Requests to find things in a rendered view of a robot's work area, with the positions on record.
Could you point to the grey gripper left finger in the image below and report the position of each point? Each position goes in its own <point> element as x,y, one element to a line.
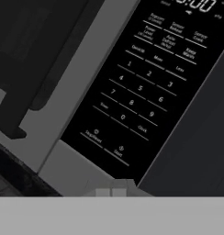
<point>103,192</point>

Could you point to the grey microwave door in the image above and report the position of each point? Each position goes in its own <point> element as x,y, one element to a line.
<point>71,91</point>

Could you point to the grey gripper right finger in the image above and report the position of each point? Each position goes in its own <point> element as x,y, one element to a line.
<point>119,192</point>

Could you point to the grey microwave with black keypad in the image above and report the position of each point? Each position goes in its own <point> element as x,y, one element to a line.
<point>138,91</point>

